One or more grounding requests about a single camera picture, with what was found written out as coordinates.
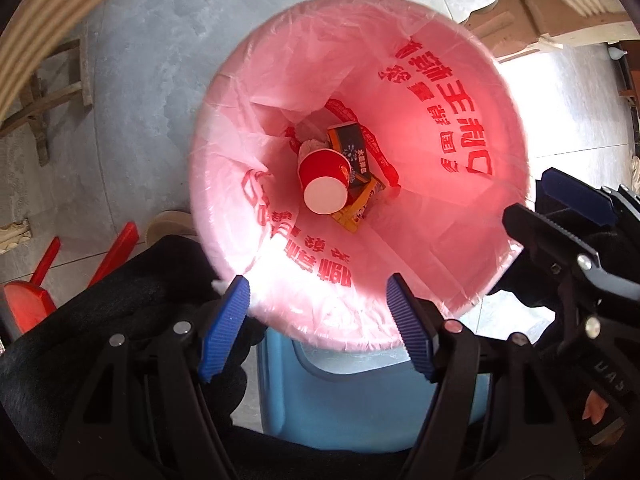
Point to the beige round object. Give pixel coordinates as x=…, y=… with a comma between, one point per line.
x=170, y=222

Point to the pink lined waste bin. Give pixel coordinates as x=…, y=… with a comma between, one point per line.
x=450, y=185

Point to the yellow cartoon snack wrapper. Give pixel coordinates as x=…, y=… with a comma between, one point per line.
x=357, y=215

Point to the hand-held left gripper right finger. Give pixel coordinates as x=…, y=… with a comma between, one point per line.
x=412, y=330

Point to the person's black clothing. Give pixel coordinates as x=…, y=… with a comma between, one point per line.
x=100, y=300

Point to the person's right hand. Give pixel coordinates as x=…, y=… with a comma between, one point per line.
x=595, y=407

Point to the red paper cup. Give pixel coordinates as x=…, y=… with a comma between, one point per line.
x=322, y=180

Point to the brown wooden cabinet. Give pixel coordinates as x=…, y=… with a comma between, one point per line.
x=631, y=105

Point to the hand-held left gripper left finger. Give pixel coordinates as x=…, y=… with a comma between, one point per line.
x=220, y=330

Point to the blue plastic stool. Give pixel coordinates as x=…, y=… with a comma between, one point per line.
x=350, y=400

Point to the white tissue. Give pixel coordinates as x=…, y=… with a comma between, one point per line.
x=312, y=144

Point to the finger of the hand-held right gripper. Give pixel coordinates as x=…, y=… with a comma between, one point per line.
x=580, y=197
x=540, y=235

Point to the small wooden stool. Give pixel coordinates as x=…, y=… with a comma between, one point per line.
x=55, y=95

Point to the black snack packet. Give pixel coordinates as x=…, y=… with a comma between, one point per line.
x=357, y=155

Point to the red plastic stool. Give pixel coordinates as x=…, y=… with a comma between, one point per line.
x=30, y=305

